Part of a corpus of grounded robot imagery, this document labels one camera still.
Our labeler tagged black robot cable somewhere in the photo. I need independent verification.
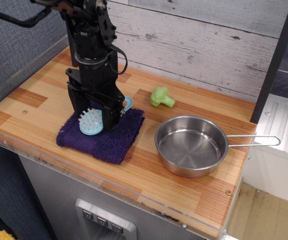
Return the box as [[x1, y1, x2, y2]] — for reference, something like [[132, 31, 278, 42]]
[[0, 2, 52, 28]]

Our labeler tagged clear acrylic table edge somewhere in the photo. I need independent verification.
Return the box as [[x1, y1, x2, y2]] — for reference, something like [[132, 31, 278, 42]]
[[0, 132, 227, 240]]

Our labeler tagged black right upright post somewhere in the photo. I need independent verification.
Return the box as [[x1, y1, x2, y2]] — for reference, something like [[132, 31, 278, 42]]
[[250, 13, 288, 124]]

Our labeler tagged yellow object bottom left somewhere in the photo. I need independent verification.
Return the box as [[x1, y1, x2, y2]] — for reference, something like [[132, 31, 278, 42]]
[[0, 230, 15, 240]]

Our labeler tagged stainless steel pan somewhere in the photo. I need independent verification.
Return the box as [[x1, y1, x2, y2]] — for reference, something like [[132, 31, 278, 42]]
[[154, 114, 282, 179]]

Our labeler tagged green toy broccoli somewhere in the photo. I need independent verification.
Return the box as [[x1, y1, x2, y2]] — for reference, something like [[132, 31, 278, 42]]
[[150, 87, 175, 108]]

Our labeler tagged purple folded towel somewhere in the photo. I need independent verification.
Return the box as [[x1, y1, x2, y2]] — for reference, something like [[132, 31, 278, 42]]
[[56, 108, 145, 165]]

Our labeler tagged silver dispenser control panel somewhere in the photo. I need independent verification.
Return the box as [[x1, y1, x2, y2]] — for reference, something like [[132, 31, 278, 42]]
[[75, 198, 138, 240]]

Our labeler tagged white toy sink drainboard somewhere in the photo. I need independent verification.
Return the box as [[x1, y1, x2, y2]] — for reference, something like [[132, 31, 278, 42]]
[[255, 94, 288, 154]]

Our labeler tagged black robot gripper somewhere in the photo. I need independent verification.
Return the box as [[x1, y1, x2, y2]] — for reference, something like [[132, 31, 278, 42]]
[[65, 57, 125, 132]]

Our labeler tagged light blue scrub brush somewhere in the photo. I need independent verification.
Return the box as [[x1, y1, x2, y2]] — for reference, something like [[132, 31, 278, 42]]
[[78, 96, 134, 136]]

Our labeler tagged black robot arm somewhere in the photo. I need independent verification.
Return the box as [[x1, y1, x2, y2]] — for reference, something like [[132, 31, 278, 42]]
[[35, 0, 125, 131]]

